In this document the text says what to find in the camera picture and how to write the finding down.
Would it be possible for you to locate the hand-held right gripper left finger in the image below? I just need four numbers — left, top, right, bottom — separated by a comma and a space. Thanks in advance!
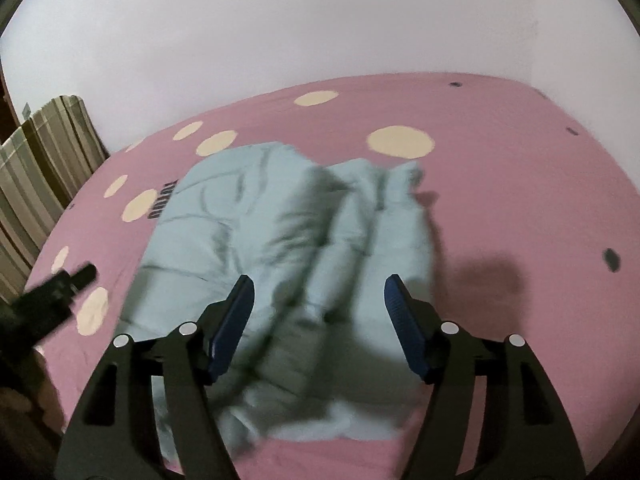
54, 274, 256, 480

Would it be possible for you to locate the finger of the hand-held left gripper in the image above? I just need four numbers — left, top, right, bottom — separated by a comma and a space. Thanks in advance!
49, 262, 99, 302

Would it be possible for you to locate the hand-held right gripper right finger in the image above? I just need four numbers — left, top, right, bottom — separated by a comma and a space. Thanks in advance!
384, 274, 587, 480

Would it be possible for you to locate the light blue shirt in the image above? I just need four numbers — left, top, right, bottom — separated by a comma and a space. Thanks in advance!
120, 141, 437, 466

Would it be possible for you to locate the person's left forearm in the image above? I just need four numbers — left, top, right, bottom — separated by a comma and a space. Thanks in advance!
0, 347, 67, 461

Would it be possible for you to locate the striped beige curtain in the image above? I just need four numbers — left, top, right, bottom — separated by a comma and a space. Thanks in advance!
0, 94, 109, 306

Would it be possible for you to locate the pink dotted bed sheet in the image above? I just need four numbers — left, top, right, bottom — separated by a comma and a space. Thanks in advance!
22, 72, 640, 480

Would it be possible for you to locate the dark brown door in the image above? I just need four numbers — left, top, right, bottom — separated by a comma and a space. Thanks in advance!
0, 72, 22, 133

